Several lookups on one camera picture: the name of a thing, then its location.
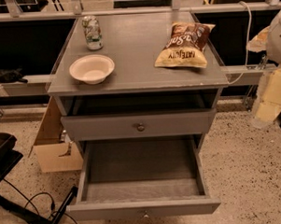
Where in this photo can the open grey middle drawer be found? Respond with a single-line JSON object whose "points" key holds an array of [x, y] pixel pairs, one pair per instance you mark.
{"points": [[142, 177]]}

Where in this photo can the grey top drawer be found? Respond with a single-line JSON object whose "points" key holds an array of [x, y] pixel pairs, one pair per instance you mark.
{"points": [[124, 126]]}

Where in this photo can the brown and yellow chip bag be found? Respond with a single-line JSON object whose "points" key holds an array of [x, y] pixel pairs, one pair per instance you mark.
{"points": [[186, 45]]}

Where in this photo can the black stand with cables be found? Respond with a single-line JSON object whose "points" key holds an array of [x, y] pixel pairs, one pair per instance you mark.
{"points": [[29, 213]]}

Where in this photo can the cardboard box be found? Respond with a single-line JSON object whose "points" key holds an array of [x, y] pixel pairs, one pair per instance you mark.
{"points": [[53, 148]]}

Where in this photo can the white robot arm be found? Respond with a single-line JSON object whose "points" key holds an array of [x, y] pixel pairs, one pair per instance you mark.
{"points": [[273, 43]]}

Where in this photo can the grey drawer cabinet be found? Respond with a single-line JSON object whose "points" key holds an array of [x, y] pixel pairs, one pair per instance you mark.
{"points": [[133, 42]]}

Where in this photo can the white paper bowl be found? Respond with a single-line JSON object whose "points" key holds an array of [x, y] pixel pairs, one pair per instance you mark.
{"points": [[92, 69]]}

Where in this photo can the black object on shelf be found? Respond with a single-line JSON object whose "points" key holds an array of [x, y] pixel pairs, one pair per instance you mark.
{"points": [[11, 76]]}

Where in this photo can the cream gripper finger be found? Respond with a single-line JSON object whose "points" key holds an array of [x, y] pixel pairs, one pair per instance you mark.
{"points": [[267, 106], [258, 42]]}

